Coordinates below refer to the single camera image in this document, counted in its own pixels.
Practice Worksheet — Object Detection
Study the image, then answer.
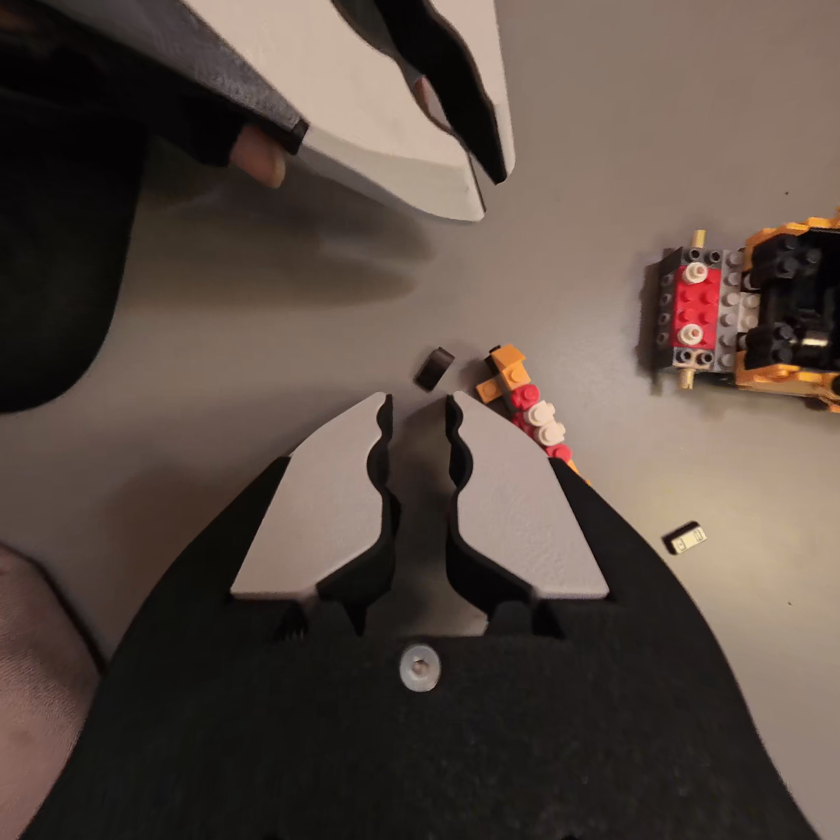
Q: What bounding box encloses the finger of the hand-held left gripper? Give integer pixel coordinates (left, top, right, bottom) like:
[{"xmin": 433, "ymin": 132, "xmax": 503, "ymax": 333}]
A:
[
  {"xmin": 187, "ymin": 0, "xmax": 488, "ymax": 224},
  {"xmin": 374, "ymin": 0, "xmax": 517, "ymax": 186}
]

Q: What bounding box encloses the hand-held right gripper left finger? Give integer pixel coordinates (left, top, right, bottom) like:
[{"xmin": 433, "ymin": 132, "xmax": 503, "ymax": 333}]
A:
[{"xmin": 230, "ymin": 392, "xmax": 403, "ymax": 601}]

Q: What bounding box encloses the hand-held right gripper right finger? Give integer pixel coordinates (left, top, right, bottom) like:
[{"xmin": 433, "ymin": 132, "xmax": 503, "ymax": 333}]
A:
[{"xmin": 444, "ymin": 391, "xmax": 611, "ymax": 606}]

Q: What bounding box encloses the red white orange lego strip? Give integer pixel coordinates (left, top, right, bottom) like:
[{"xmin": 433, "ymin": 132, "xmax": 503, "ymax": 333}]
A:
[{"xmin": 476, "ymin": 344, "xmax": 592, "ymax": 488}]

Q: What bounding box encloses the small black lego piece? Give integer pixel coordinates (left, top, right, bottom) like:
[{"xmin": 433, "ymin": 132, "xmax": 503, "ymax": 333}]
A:
[{"xmin": 415, "ymin": 348, "xmax": 455, "ymax": 392}]

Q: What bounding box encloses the orange lego car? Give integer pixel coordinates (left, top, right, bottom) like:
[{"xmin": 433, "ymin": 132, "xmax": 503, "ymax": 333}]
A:
[{"xmin": 640, "ymin": 215, "xmax": 840, "ymax": 414}]

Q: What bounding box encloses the small black white lego tile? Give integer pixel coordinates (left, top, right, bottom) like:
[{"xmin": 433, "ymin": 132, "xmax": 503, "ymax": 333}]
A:
[{"xmin": 664, "ymin": 521, "xmax": 707, "ymax": 556}]

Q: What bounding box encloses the person's left hand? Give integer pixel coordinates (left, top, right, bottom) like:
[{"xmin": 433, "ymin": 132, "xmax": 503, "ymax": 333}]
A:
[{"xmin": 231, "ymin": 123, "xmax": 288, "ymax": 190}]

